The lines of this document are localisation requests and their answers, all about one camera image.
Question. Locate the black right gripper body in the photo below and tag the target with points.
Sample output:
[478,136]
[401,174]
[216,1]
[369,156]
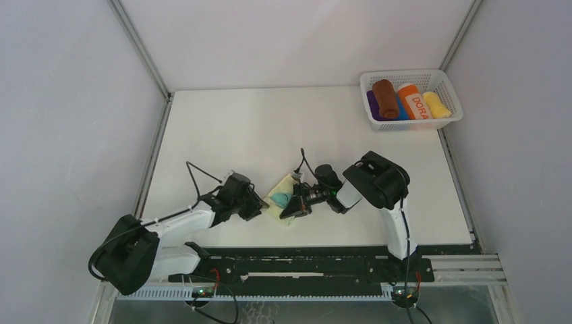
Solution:
[316,194]

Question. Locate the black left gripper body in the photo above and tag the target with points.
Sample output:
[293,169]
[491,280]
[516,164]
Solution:
[247,206]

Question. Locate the teal towel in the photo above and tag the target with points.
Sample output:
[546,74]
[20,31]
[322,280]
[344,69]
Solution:
[278,199]

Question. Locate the brown towel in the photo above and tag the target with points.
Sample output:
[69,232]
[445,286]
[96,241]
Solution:
[386,98]

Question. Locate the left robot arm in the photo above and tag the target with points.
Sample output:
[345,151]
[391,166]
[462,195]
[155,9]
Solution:
[138,251]

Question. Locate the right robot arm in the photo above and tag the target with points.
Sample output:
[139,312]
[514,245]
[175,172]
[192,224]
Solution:
[373,178]

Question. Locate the purple rolled towel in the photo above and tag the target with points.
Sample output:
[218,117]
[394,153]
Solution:
[374,107]

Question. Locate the blue rolled towel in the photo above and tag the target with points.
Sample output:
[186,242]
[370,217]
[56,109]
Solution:
[402,112]

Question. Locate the left controller board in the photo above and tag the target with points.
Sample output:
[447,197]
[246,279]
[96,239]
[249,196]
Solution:
[203,293]

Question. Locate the controller board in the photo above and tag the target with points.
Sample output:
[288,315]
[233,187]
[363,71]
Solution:
[203,293]
[401,293]

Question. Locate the white plastic basket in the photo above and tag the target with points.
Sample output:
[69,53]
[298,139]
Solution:
[426,80]

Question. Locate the orange rolled towel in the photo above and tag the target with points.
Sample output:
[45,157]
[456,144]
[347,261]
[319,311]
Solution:
[413,102]

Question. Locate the right controller board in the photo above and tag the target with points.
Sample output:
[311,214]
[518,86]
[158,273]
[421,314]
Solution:
[401,293]

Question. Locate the yellow rolled towel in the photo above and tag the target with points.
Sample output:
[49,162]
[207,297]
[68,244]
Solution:
[435,105]

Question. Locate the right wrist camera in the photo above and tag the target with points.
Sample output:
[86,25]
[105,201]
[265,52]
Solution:
[298,176]

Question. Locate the white slotted cable duct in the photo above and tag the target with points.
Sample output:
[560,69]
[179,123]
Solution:
[179,293]

